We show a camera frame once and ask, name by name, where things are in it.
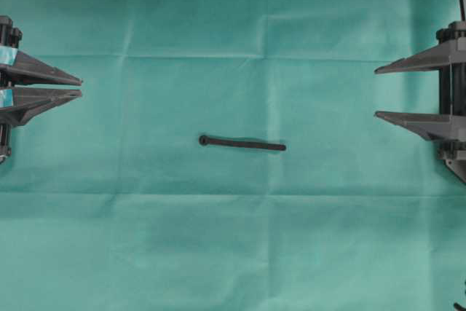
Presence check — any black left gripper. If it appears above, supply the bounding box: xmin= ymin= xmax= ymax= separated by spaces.
xmin=1 ymin=15 xmax=82 ymax=163

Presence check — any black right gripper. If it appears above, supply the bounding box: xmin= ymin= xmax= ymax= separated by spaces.
xmin=374 ymin=21 xmax=465 ymax=183

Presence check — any black Velcro strap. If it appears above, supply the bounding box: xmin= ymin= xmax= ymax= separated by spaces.
xmin=198 ymin=134 xmax=287 ymax=152

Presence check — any green drape cloth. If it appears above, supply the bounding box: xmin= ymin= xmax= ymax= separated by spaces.
xmin=1 ymin=0 xmax=465 ymax=310

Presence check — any black cable bottom right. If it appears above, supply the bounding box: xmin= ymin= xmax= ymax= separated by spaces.
xmin=452 ymin=277 xmax=466 ymax=311

